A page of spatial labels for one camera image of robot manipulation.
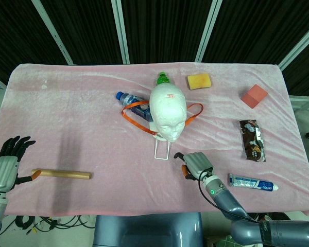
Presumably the white foam mannequin head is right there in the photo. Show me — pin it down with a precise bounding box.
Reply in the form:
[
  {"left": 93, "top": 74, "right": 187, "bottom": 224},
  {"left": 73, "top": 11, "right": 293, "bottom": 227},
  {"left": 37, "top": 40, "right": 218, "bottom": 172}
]
[{"left": 149, "top": 84, "right": 188, "bottom": 142}]

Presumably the black pleated curtain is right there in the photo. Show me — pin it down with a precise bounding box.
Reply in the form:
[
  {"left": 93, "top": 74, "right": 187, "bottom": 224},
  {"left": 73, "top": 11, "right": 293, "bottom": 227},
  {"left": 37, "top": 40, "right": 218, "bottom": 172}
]
[{"left": 0, "top": 0, "right": 309, "bottom": 96}]

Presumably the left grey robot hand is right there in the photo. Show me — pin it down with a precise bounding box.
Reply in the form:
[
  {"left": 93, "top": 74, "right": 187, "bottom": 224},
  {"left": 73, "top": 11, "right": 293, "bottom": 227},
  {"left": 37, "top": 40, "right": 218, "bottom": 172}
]
[{"left": 0, "top": 135, "right": 42, "bottom": 193}]

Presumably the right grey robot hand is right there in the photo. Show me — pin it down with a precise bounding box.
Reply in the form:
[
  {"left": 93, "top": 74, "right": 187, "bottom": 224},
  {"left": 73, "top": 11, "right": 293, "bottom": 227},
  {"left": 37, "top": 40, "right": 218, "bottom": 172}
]
[{"left": 174, "top": 151, "right": 216, "bottom": 182}]

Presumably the orange lanyard ribbon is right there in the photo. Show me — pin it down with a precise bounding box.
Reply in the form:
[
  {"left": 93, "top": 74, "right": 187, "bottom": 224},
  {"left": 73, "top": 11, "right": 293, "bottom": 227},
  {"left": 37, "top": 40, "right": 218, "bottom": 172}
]
[{"left": 122, "top": 100, "right": 204, "bottom": 136}]

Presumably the grey side table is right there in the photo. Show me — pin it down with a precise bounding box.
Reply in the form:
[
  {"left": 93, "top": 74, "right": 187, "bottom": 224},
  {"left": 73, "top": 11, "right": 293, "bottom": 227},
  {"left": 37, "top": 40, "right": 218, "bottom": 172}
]
[{"left": 289, "top": 95, "right": 309, "bottom": 164}]

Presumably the blue water bottle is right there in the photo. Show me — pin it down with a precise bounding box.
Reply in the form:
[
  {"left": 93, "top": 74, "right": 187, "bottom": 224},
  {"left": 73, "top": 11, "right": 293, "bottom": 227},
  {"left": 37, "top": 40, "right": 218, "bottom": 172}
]
[{"left": 115, "top": 92, "right": 155, "bottom": 122}]

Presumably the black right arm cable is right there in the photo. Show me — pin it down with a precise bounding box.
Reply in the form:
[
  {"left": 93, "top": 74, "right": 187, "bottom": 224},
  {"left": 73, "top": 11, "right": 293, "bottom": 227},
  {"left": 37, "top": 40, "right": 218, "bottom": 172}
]
[{"left": 198, "top": 167, "right": 260, "bottom": 224}]

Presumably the wooden stick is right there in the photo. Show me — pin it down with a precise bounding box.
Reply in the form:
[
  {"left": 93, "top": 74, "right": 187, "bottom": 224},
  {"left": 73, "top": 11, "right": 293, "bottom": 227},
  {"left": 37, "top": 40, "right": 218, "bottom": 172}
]
[{"left": 31, "top": 168, "right": 93, "bottom": 180}]

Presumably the brown snack packet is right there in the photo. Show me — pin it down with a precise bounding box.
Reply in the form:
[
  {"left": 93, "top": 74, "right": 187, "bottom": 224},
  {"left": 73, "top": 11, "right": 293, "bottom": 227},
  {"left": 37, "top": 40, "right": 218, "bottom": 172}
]
[{"left": 238, "top": 119, "right": 267, "bottom": 163}]

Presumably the pink foam block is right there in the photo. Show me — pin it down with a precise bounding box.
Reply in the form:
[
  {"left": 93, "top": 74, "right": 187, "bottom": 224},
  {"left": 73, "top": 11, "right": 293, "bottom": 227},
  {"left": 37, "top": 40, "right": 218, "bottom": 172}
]
[{"left": 241, "top": 84, "right": 269, "bottom": 109}]

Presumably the pink velvet tablecloth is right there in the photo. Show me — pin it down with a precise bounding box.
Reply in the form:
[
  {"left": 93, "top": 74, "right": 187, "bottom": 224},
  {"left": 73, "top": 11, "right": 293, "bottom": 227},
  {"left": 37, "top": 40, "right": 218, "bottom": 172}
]
[{"left": 0, "top": 61, "right": 309, "bottom": 217}]

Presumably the yellow sponge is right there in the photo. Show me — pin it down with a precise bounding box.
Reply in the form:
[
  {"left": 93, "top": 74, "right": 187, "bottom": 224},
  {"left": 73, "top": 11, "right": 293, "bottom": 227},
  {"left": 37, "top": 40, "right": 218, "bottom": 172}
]
[{"left": 187, "top": 73, "right": 213, "bottom": 91}]

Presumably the black floor cable bundle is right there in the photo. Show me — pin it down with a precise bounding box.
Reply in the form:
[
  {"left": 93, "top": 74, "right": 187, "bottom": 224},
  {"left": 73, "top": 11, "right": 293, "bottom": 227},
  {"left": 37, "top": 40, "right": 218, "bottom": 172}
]
[{"left": 5, "top": 215, "right": 96, "bottom": 235}]

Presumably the grey-blue robot torso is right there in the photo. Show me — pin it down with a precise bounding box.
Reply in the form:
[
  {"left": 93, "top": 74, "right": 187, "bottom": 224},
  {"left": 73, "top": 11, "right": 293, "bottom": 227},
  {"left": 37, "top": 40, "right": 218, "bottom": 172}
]
[{"left": 92, "top": 212, "right": 204, "bottom": 247}]

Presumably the white frame post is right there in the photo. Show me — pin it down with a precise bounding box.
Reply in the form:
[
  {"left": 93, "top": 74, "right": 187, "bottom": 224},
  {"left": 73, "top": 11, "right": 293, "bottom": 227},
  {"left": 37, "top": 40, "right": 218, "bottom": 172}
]
[
  {"left": 111, "top": 0, "right": 131, "bottom": 64},
  {"left": 195, "top": 0, "right": 224, "bottom": 62},
  {"left": 278, "top": 19, "right": 309, "bottom": 70},
  {"left": 32, "top": 0, "right": 74, "bottom": 65}
]

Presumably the green tiled box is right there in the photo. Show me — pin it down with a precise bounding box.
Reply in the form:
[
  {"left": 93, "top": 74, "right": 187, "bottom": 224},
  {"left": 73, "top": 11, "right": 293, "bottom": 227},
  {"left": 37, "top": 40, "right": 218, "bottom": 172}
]
[{"left": 225, "top": 234, "right": 237, "bottom": 247}]

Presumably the green-capped bottle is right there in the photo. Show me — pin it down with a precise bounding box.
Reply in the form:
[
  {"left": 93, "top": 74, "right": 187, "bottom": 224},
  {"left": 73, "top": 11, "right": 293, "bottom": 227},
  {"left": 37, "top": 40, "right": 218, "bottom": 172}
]
[{"left": 156, "top": 73, "right": 172, "bottom": 87}]

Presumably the white blue toothpaste tube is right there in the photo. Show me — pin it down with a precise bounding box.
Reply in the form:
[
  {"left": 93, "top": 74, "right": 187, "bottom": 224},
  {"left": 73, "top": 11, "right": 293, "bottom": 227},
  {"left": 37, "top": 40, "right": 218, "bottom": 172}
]
[{"left": 229, "top": 173, "right": 279, "bottom": 192}]

